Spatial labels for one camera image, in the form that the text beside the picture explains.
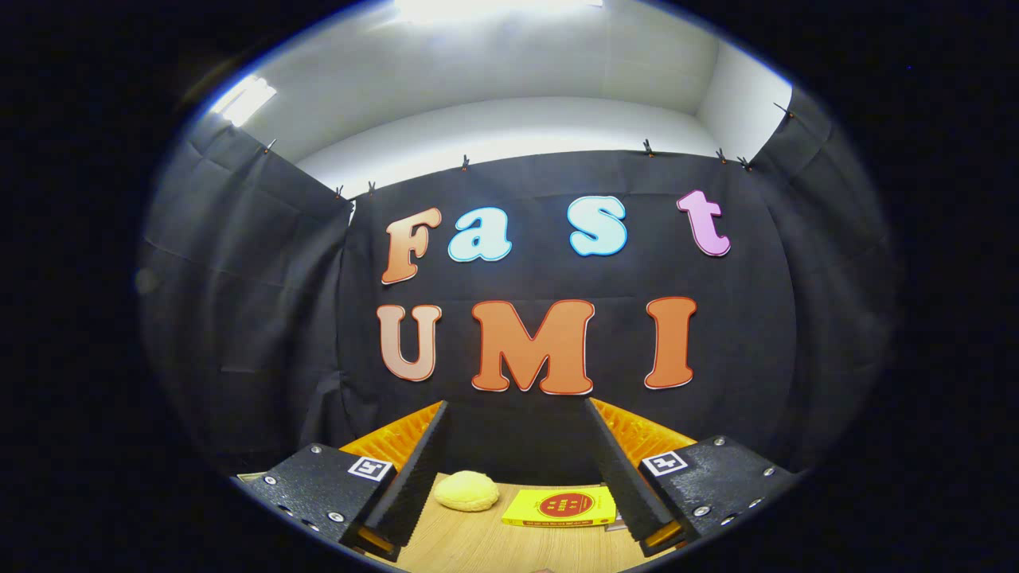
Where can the large ceiling light panel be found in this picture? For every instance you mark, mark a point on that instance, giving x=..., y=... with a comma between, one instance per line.
x=493, y=9

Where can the yellow round plush cushion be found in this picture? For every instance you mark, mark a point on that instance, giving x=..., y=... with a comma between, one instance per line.
x=466, y=491

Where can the small ceiling light panel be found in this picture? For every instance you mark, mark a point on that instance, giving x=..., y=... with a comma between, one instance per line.
x=243, y=99

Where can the yellow book with red circle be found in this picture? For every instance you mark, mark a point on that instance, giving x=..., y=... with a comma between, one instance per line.
x=525, y=509

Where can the row of small cloth clips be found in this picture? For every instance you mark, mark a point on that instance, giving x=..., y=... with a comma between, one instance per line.
x=465, y=164

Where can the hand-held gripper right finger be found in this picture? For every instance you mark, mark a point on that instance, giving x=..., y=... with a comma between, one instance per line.
x=621, y=477

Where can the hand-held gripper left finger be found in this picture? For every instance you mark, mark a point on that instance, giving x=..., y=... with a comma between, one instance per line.
x=418, y=477

